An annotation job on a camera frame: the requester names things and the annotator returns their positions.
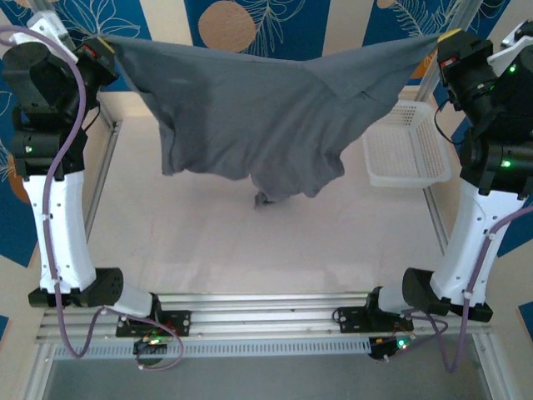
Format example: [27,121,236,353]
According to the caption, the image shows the grey t-shirt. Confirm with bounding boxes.
[102,32,441,209]

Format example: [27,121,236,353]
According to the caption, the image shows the white perforated plastic basket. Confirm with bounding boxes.
[361,99,454,189]

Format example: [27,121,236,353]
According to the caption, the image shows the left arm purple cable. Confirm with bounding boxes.
[0,25,184,372]

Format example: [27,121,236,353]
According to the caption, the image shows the thin black camera cable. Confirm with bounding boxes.
[434,102,461,145]

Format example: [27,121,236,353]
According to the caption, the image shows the aluminium table side rail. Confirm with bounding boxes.
[81,120,122,247]
[422,187,453,251]

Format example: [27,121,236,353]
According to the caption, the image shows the aluminium frame leg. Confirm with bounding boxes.
[22,343,57,400]
[472,328,509,400]

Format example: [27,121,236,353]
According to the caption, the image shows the long aluminium base rail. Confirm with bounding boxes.
[35,291,492,345]

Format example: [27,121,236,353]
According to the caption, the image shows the grey slotted cable duct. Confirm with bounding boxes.
[52,336,374,360]

